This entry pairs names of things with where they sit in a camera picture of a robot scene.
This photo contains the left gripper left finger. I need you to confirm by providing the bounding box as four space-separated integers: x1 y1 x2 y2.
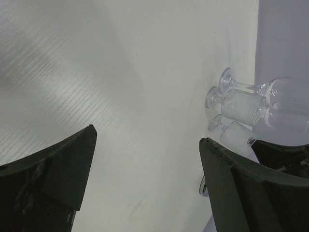
0 125 97 232

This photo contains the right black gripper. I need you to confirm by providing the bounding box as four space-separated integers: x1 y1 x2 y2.
251 140 309 178

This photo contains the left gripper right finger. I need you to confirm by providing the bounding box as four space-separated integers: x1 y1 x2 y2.
199 138 309 232

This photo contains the clear wine glass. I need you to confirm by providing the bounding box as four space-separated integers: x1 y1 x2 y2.
218 68 309 115

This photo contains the chrome wine glass rack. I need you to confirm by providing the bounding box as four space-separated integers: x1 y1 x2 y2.
199 176 209 197

